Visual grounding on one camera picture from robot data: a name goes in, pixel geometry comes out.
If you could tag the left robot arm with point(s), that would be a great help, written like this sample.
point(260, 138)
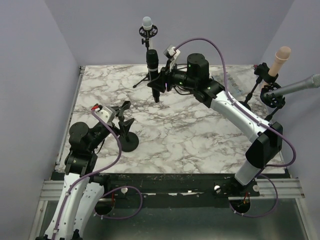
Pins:
point(75, 160)

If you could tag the silver microphone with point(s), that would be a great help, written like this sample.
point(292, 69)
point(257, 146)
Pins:
point(311, 82)

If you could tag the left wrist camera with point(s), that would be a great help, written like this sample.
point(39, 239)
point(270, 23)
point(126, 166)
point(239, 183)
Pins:
point(105, 114)

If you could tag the black tripod mic stand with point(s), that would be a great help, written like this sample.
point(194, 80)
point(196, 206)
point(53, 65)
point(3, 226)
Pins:
point(152, 34)

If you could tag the round-base stand with shockmount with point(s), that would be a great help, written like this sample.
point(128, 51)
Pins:
point(270, 100)

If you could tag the black mounting rail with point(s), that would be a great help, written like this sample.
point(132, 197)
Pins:
point(145, 190)

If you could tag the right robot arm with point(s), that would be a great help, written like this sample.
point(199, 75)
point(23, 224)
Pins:
point(265, 138)

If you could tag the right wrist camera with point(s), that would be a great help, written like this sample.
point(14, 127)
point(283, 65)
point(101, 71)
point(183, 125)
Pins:
point(172, 54)

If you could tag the black round-base mic stand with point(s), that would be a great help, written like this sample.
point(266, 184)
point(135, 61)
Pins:
point(129, 143)

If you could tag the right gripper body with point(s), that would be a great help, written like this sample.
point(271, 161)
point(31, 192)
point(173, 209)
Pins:
point(168, 73)

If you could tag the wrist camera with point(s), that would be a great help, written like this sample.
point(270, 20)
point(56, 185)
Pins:
point(105, 114)
point(172, 54)

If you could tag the black microphone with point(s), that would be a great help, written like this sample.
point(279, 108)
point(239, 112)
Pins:
point(152, 62)

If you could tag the clear plastic organizer box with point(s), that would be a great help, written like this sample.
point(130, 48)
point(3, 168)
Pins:
point(233, 87)

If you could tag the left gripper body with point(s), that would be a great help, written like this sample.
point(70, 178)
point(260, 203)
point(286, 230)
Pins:
point(114, 123)

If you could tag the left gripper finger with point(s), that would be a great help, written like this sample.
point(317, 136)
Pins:
point(121, 109)
point(124, 126)

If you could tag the round-base stand with clip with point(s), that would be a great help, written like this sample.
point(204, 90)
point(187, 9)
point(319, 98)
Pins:
point(263, 75)

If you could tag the white microphone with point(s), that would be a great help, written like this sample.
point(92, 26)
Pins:
point(147, 27)

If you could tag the beige microphone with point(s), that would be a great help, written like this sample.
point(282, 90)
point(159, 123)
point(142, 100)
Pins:
point(281, 56)

